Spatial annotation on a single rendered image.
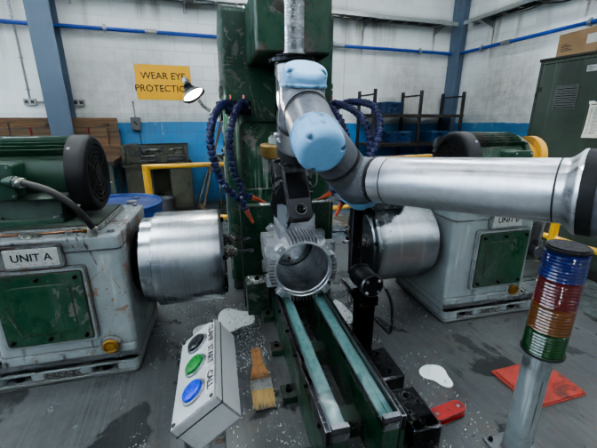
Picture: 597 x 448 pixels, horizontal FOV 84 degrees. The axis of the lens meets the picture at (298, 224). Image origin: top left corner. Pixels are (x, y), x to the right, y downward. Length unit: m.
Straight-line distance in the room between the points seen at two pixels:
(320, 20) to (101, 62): 5.30
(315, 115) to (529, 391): 0.58
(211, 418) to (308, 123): 0.40
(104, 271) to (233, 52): 0.71
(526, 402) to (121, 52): 5.97
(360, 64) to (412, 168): 6.32
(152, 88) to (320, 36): 5.13
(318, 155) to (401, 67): 6.79
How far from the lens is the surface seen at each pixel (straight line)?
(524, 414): 0.78
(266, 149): 0.91
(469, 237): 1.09
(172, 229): 0.88
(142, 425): 0.86
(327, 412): 0.66
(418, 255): 1.02
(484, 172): 0.47
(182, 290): 0.89
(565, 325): 0.67
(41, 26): 5.98
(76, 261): 0.88
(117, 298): 0.90
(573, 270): 0.63
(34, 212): 0.97
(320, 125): 0.47
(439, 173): 0.49
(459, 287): 1.14
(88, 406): 0.95
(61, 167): 0.91
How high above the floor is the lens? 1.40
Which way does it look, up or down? 17 degrees down
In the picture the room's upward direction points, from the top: straight up
